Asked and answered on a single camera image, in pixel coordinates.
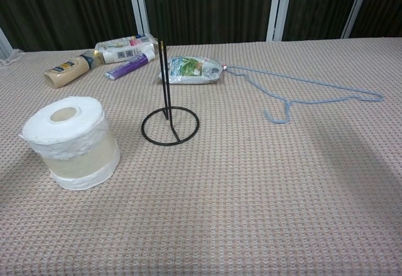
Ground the white toilet paper roll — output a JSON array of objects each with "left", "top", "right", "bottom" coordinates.
[{"left": 18, "top": 96, "right": 121, "bottom": 191}]

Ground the clear bag with green print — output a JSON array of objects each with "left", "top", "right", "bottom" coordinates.
[{"left": 158, "top": 56, "right": 227, "bottom": 86}]

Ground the beige woven tablecloth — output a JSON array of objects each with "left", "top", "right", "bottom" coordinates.
[{"left": 0, "top": 36, "right": 402, "bottom": 276}]

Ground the purple tube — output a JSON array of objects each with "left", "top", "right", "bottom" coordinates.
[{"left": 104, "top": 53, "right": 148, "bottom": 80}]

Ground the white tube with labels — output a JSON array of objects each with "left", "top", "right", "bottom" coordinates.
[{"left": 102, "top": 45, "right": 156, "bottom": 65}]

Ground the white printed plastic package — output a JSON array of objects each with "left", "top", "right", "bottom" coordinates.
[{"left": 94, "top": 33, "right": 159, "bottom": 57}]

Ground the dark curtain panel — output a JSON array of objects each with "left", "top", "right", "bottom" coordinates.
[
  {"left": 141, "top": 0, "right": 277, "bottom": 46},
  {"left": 350, "top": 0, "right": 402, "bottom": 40},
  {"left": 0, "top": 0, "right": 136, "bottom": 52},
  {"left": 282, "top": 0, "right": 365, "bottom": 41}
]

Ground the beige squeeze bottle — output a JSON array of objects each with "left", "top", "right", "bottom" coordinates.
[{"left": 43, "top": 52, "right": 95, "bottom": 89}]

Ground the light blue wire hanger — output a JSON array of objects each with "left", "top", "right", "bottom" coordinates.
[{"left": 224, "top": 64, "right": 384, "bottom": 123}]

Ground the black wire roll stand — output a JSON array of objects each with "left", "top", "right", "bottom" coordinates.
[{"left": 141, "top": 0, "right": 200, "bottom": 146}]

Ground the white frame post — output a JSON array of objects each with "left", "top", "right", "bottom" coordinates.
[
  {"left": 126, "top": 0, "right": 151, "bottom": 36},
  {"left": 0, "top": 27, "right": 14, "bottom": 60},
  {"left": 266, "top": 0, "right": 295, "bottom": 42},
  {"left": 341, "top": 0, "right": 375, "bottom": 40}
]

